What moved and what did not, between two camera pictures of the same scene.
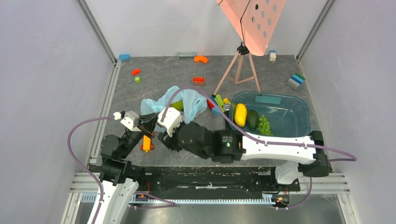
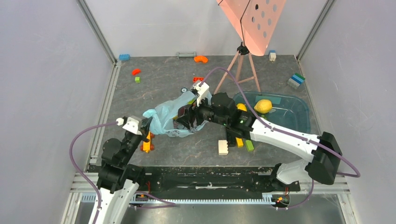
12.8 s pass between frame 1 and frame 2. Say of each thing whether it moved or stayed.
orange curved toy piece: stayed
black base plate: stayed
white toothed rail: stayed
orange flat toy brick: stayed
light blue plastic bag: moved
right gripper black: moved
